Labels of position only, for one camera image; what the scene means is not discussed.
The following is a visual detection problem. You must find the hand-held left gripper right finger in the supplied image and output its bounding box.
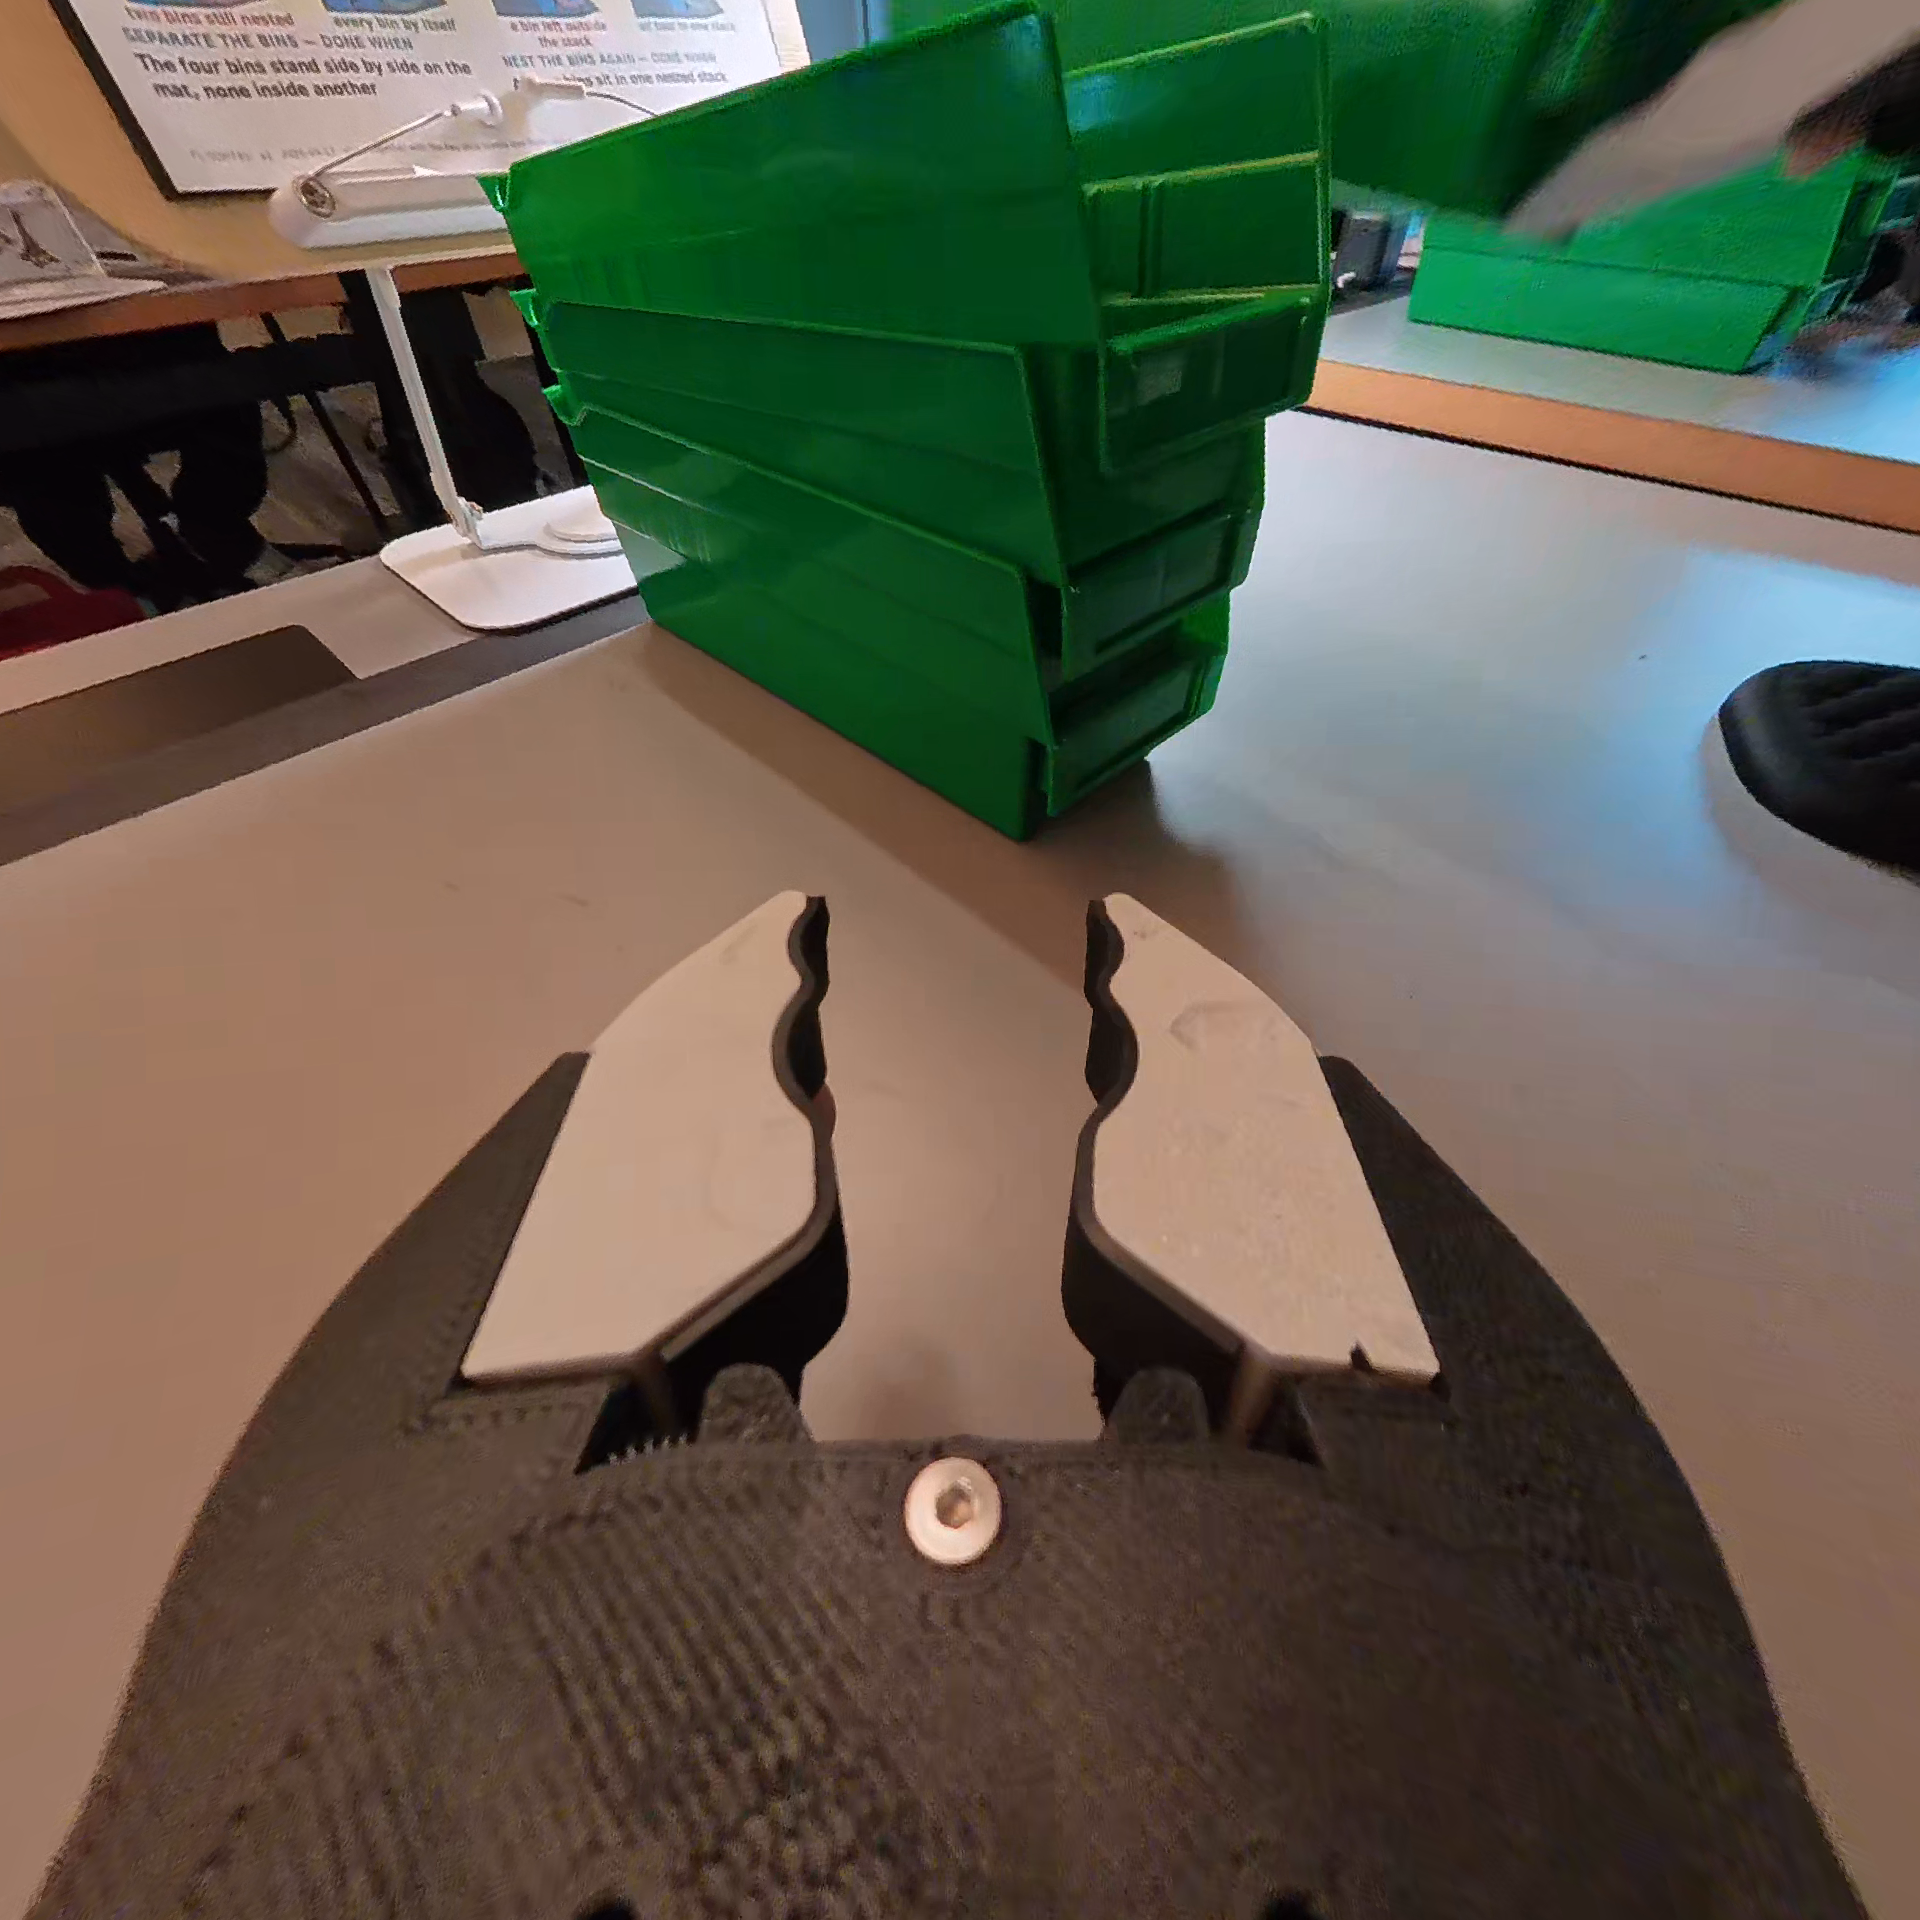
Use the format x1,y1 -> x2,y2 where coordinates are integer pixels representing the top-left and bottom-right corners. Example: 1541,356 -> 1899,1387
1062,894 -> 1444,1441

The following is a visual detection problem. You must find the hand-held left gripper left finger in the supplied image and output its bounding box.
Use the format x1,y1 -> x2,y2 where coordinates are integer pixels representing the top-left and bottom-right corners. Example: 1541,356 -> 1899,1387
460,892 -> 853,1415

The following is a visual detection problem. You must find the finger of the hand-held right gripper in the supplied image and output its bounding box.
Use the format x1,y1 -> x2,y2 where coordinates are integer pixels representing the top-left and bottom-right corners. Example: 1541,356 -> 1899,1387
1503,0 -> 1920,244

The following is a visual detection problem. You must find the green plastic bin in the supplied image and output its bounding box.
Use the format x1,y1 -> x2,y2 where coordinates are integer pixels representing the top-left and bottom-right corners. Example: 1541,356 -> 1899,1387
510,285 -> 1319,485
575,451 -> 1231,845
477,0 -> 1334,358
545,374 -> 1268,676

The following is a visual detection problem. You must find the stack of green bins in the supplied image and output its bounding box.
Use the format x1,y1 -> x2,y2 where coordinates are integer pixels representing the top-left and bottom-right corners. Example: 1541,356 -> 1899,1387
1327,0 -> 1905,378

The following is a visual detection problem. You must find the wood-edged white table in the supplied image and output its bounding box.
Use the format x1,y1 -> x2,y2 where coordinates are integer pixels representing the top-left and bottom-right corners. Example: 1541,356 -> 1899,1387
1311,292 -> 1920,535

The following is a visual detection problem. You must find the white board stand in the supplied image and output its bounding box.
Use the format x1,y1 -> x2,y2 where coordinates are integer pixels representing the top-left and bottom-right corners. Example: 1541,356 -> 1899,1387
358,239 -> 649,636

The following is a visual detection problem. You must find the red bag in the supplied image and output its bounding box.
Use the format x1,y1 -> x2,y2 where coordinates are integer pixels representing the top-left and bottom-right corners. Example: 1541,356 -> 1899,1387
0,577 -> 147,663

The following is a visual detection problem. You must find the brown wooden table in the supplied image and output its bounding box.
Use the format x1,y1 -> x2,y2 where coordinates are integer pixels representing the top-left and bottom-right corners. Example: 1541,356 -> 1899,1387
0,246 -> 529,602

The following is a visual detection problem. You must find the clear page holder bar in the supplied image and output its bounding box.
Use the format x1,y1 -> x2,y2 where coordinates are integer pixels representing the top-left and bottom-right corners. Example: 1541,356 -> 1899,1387
267,82 -> 663,250

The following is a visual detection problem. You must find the clear acrylic sign holder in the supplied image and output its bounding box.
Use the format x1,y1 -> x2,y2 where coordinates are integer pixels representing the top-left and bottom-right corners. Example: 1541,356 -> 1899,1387
0,181 -> 115,295

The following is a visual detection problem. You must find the white instruction sheet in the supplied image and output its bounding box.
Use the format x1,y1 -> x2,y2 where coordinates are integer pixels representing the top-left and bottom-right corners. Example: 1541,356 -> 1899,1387
49,0 -> 782,201

